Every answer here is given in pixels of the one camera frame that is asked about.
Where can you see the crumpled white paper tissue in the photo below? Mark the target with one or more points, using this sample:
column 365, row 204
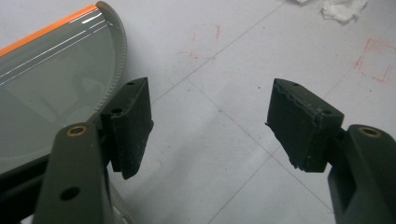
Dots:
column 342, row 11

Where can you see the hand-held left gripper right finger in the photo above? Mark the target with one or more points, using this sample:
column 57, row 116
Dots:
column 300, row 130

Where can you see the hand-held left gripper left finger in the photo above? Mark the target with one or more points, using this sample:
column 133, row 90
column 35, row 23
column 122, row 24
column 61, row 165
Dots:
column 130, row 130

